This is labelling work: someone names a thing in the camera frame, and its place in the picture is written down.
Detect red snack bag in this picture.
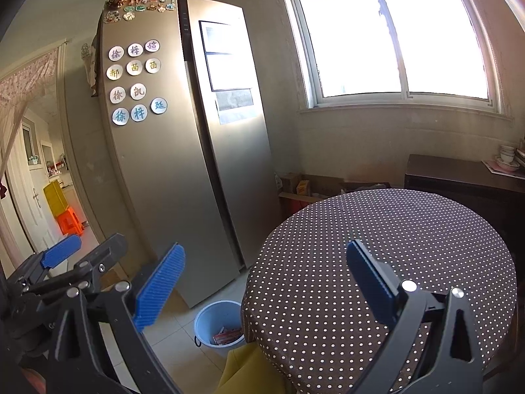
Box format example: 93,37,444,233
211,327,243,346

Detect light blue trash bucket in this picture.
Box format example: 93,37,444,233
193,300,245,358

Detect orange plastic stool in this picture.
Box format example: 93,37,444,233
55,207,85,237

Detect yellow plastic stool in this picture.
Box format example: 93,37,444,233
44,181,69,218

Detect brown polka dot tablecloth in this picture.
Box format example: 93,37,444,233
242,188,517,393

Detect red gift box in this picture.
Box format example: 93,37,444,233
279,192,322,220

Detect yellow cloth on chair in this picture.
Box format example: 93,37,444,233
215,342,295,394

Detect brown cardboard box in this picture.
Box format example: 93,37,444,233
279,173,391,198

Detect silver double-door refrigerator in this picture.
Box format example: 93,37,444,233
96,0,280,306

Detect dark wooden cabinet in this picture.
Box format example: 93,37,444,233
404,154,524,278

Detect round magnets on fridge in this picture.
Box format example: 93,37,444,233
105,38,168,127

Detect stacked bowls on cabinet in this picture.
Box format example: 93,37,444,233
496,145,520,173

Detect white framed window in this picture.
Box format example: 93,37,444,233
286,0,507,115

